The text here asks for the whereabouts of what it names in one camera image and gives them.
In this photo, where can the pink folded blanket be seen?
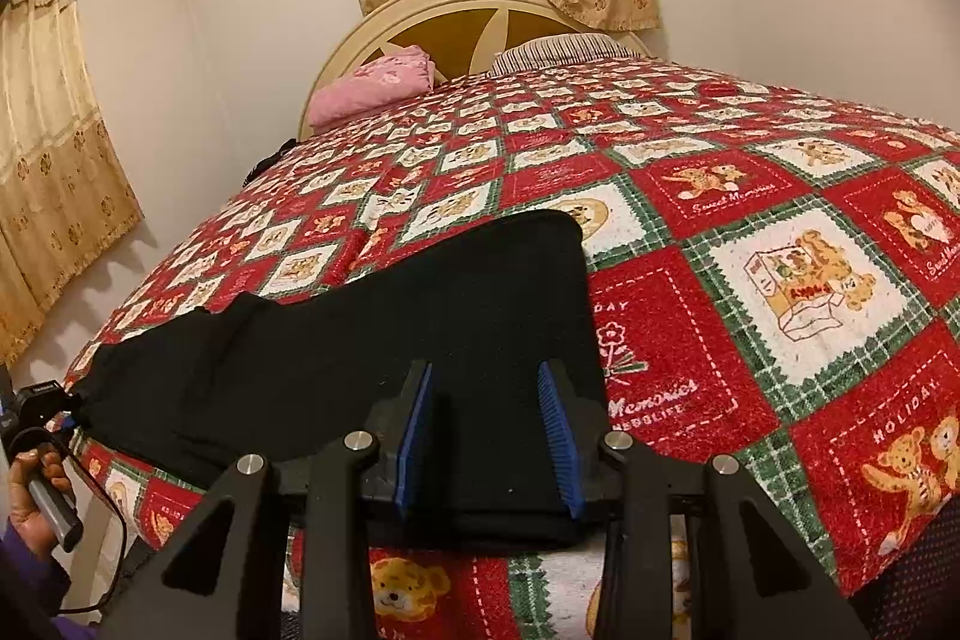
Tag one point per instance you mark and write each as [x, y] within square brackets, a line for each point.
[386, 80]

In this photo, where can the purple sleeve forearm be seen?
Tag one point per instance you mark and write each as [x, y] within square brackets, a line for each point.
[33, 586]

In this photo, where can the cream wooden headboard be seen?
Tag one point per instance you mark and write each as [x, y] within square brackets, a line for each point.
[462, 37]

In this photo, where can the red patchwork teddy bedspread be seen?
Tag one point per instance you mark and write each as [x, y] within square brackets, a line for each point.
[772, 272]

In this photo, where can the striped pillow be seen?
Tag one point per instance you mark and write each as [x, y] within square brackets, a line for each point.
[557, 50]

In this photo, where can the beige curtain side window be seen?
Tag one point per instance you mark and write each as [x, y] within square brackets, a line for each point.
[65, 197]

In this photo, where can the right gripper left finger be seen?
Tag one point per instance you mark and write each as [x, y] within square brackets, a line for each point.
[220, 573]

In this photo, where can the black pants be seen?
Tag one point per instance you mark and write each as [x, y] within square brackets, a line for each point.
[484, 309]

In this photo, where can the black object at bedside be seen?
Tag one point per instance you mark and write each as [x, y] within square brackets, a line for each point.
[267, 163]

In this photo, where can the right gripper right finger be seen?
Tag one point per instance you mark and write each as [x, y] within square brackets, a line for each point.
[751, 574]

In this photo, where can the person left hand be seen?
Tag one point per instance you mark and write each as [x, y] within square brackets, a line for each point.
[25, 516]

